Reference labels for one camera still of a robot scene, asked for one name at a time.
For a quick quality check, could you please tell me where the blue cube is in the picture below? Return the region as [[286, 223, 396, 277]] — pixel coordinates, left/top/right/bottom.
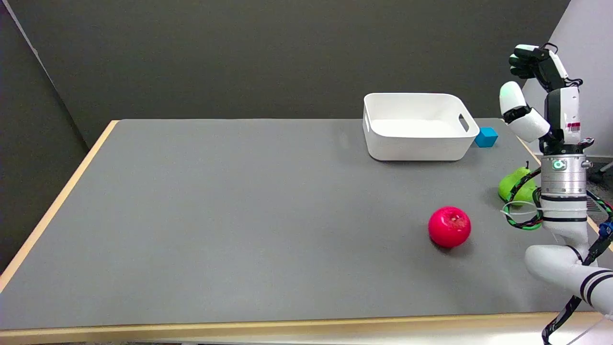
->
[[474, 127, 499, 148]]

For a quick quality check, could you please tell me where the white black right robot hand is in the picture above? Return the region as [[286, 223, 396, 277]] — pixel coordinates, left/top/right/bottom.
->
[[499, 43, 595, 155]]

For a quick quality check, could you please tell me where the white plastic storage bin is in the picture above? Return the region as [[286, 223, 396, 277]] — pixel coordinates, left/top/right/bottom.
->
[[363, 92, 480, 162]]

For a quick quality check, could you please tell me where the black green braided cable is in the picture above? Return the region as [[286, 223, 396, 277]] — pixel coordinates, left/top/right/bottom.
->
[[501, 168, 545, 231]]

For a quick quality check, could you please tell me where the black chair caster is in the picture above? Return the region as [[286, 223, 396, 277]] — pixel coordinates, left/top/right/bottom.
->
[[588, 162, 613, 184]]

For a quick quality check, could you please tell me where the green pear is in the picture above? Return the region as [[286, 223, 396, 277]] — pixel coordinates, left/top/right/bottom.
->
[[498, 162, 540, 207]]

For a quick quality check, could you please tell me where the grey table mat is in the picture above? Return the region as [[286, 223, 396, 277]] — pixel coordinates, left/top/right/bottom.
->
[[0, 118, 613, 331]]

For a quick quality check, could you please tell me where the red apple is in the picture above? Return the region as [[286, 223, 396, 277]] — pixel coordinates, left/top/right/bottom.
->
[[428, 206, 472, 249]]

